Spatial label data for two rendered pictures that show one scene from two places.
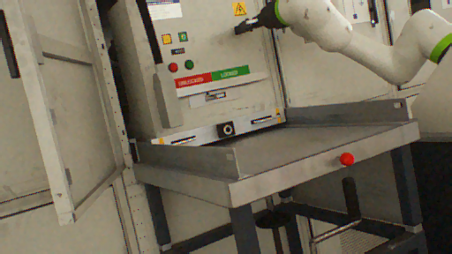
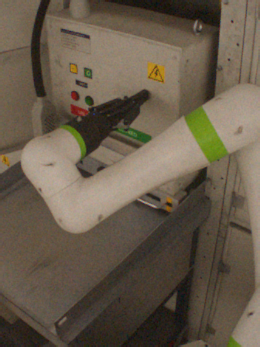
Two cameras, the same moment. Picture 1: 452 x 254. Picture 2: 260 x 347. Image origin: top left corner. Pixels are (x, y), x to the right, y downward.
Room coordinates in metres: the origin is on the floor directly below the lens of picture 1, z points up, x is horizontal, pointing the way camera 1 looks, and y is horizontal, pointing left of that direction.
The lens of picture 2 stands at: (1.07, -1.14, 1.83)
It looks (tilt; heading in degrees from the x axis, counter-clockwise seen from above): 37 degrees down; 66
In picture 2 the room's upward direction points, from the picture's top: 1 degrees counter-clockwise
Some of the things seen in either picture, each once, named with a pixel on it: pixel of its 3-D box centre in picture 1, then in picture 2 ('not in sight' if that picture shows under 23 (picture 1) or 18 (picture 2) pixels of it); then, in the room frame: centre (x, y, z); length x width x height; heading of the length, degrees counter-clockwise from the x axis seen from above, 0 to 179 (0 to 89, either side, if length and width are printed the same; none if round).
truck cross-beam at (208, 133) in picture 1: (221, 130); (113, 171); (1.52, 0.01, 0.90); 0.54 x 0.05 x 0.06; 118
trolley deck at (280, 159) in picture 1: (259, 152); (69, 225); (1.33, -0.10, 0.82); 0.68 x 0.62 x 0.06; 28
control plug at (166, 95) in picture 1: (167, 100); (46, 125); (1.35, 0.15, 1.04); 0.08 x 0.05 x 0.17; 28
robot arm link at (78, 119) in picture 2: (281, 13); (80, 138); (1.34, -0.25, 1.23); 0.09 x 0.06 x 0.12; 118
